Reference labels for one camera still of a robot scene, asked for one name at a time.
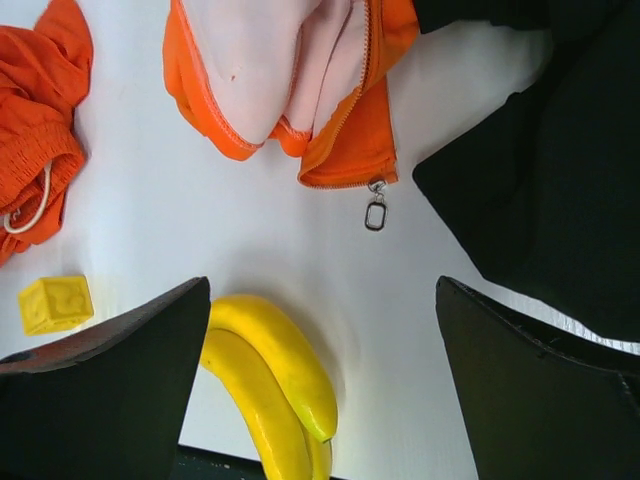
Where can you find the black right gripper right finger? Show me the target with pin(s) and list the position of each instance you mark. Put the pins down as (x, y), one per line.
(538, 402)

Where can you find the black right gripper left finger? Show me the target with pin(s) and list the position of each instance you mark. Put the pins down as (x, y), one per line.
(109, 401)

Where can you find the black cloth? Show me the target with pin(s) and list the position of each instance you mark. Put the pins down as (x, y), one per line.
(543, 194)

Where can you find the orange drawstring shorts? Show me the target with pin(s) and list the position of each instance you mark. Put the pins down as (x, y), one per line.
(45, 75)

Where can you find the yellow toy cube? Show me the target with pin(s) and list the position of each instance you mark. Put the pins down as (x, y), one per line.
(55, 304)

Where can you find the yellow banana rear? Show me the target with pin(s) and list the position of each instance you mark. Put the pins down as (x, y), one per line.
(290, 357)

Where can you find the orange zip jacket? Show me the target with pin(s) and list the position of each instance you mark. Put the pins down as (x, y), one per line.
(310, 75)

